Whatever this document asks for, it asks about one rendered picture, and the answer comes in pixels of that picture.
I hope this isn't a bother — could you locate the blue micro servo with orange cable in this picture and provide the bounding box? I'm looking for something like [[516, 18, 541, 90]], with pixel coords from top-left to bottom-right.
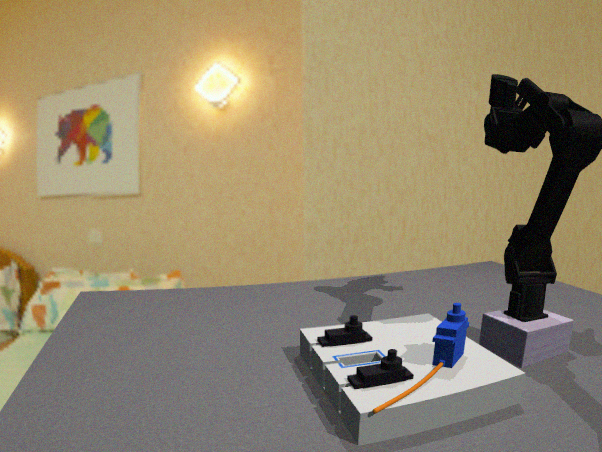
[[372, 303, 469, 413]]

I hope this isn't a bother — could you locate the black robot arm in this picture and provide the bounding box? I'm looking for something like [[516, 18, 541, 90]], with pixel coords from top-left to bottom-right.
[[484, 74, 602, 322]]

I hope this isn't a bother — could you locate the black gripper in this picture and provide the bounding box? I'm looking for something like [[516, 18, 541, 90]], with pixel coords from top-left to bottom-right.
[[515, 78, 544, 110]]

